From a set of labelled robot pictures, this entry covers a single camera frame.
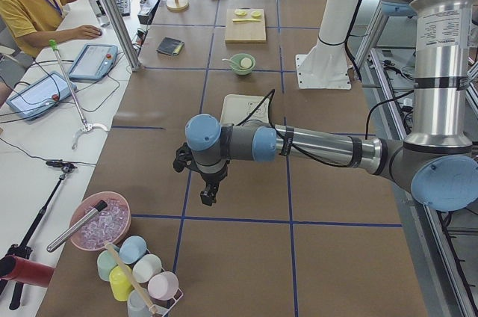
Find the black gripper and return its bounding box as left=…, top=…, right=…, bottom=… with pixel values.
left=200, top=167, right=228, bottom=206

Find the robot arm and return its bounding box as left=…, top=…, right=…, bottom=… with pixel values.
left=173, top=0, right=477, bottom=212

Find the pink bowl with ice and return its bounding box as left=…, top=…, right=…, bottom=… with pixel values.
left=70, top=191, right=131, bottom=251

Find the green ceramic bowl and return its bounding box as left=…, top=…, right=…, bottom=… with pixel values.
left=229, top=53, right=256, bottom=76

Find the white bear tray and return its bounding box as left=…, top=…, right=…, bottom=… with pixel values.
left=220, top=94, right=270, bottom=126

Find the blue cup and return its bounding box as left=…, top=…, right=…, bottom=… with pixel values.
left=119, top=236, right=147, bottom=265

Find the white cup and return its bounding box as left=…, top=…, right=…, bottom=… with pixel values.
left=132, top=253, right=162, bottom=283

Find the pink cup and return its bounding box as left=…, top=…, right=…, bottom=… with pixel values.
left=148, top=271, right=179, bottom=301

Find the metal tube black cap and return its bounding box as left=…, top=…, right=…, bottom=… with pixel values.
left=46, top=200, right=108, bottom=253

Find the green cup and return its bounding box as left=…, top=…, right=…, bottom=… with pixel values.
left=96, top=250, right=117, bottom=282

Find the yellow cup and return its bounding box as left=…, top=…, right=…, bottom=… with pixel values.
left=109, top=265, right=134, bottom=302

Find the wooden stick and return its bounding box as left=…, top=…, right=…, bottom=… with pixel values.
left=105, top=242, right=160, bottom=316

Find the grey cup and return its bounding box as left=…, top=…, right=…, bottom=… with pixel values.
left=127, top=290, right=152, bottom=317

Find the reacher grabber tool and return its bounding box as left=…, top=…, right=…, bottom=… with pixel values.
left=49, top=40, right=108, bottom=150

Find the grey folded cloth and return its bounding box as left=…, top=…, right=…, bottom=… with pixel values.
left=156, top=37, right=184, bottom=56

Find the wooden cutting board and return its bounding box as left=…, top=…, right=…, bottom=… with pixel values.
left=225, top=8, right=267, bottom=43

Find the far blue teach pendant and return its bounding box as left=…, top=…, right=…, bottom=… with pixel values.
left=68, top=43, right=118, bottom=81

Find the blue teach pendant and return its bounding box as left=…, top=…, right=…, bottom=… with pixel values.
left=68, top=43, right=118, bottom=81
left=6, top=71, right=71, bottom=120

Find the yellow plastic knife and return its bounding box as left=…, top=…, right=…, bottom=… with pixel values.
left=232, top=18, right=261, bottom=22

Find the lemon slice near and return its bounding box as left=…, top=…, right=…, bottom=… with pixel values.
left=235, top=9, right=246, bottom=16

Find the lemon slice stacked top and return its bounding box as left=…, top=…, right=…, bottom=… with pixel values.
left=250, top=10, right=262, bottom=19

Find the near blue teach pendant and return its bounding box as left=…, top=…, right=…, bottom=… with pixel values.
left=6, top=71, right=71, bottom=120

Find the black tripod stick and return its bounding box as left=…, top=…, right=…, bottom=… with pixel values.
left=1, top=160, right=77, bottom=310

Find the red cylinder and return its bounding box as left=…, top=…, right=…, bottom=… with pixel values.
left=1, top=255, right=55, bottom=288

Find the person in yellow shirt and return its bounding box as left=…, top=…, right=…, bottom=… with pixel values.
left=1, top=0, right=102, bottom=58

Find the white wire cup rack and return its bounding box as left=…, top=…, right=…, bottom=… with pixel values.
left=106, top=244, right=184, bottom=316

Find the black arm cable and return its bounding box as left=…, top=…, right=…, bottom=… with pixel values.
left=237, top=88, right=415, bottom=168

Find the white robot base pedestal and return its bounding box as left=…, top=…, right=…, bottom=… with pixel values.
left=296, top=0, right=360, bottom=90

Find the aluminium frame post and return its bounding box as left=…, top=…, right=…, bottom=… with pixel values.
left=103, top=0, right=141, bottom=72

